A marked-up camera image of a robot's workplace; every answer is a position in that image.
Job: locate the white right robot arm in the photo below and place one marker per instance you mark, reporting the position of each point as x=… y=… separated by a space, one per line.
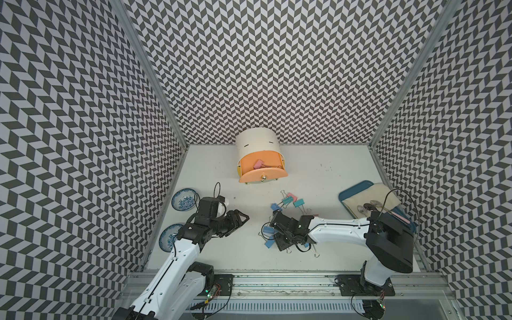
x=390 y=241

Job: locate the blue binder clip upper left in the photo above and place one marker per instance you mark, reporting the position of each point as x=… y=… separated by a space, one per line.
x=275 y=207

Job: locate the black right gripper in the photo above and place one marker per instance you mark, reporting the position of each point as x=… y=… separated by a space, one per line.
x=280 y=244

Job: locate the teal cutting board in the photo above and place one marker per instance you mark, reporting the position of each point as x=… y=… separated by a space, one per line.
x=360 y=192

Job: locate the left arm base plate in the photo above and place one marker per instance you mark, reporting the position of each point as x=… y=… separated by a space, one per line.
x=223 y=281

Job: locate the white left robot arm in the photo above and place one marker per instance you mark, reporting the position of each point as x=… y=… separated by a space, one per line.
x=181 y=278

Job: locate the green binder clip upper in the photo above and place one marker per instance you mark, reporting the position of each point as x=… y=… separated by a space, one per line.
x=300 y=205

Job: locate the blue binder clip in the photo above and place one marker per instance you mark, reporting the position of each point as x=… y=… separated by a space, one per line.
x=275 y=207
x=268 y=230
x=269 y=242
x=311 y=247

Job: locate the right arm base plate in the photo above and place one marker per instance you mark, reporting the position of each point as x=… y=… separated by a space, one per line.
x=354 y=284

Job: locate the blue patterned bowl near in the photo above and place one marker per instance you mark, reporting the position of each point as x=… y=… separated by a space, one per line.
x=168 y=237

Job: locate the white round drawer cabinet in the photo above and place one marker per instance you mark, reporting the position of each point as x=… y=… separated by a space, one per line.
x=256 y=139

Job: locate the blue patterned bowl far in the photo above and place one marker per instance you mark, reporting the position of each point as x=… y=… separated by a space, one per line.
x=184 y=199

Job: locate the green binder clip top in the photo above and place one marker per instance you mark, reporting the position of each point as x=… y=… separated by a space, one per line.
x=286 y=201

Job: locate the green binder clip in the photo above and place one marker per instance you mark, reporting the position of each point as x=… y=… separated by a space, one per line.
x=286 y=201
x=300 y=205

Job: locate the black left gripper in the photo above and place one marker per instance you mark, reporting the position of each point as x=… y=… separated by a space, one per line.
x=235 y=221

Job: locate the blue binder clip bottom left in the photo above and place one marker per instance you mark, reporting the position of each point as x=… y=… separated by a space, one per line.
x=269 y=242

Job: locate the blue patterned bowl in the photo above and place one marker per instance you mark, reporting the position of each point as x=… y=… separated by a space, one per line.
x=184 y=199
x=168 y=237

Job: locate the beige cloth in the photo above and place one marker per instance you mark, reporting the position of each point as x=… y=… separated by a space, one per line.
x=372 y=198

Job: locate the pink binder clip top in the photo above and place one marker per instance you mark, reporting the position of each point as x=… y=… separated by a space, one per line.
x=289 y=194

